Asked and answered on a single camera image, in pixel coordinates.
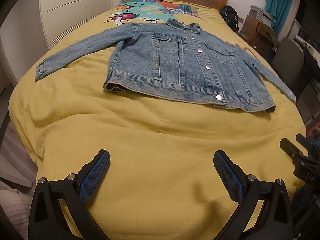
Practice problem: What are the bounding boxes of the grey storage box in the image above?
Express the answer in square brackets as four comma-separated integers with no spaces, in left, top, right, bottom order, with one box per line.
[249,5,276,28]

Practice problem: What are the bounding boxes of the blue denim jacket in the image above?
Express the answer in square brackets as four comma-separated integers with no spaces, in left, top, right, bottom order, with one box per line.
[35,18,296,113]

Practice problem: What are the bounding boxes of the wooden nightstand drawers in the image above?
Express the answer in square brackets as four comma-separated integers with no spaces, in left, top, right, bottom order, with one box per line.
[240,15,278,57]

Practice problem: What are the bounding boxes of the white wardrobe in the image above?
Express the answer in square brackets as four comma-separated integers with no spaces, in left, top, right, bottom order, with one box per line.
[1,0,122,85]

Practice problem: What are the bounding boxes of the yellow dinosaur bedspread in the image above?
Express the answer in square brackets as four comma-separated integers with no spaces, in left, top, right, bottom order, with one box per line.
[8,0,308,240]

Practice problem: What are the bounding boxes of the teal curtain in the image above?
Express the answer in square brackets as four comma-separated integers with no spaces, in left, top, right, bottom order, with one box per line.
[265,0,293,33]

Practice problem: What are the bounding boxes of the black backpack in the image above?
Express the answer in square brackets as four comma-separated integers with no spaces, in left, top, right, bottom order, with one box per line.
[220,5,239,32]

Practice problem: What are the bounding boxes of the grey desk chair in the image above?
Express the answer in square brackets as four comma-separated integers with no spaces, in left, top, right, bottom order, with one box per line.
[271,37,304,90]

